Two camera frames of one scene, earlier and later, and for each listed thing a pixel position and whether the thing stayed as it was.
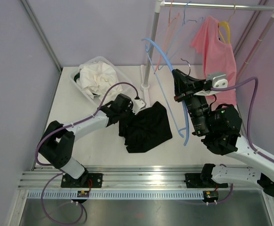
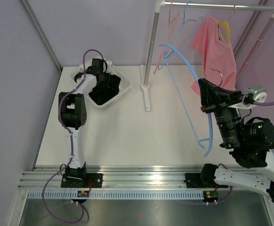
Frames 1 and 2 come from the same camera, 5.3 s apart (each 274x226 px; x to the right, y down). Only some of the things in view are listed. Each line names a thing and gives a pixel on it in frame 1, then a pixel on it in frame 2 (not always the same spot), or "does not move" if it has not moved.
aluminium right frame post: (252, 21) does not move
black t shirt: (141, 131) to (100, 95)
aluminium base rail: (123, 178) does not move
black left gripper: (129, 108) to (105, 84)
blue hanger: (145, 41) to (196, 73)
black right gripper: (184, 83) to (214, 95)
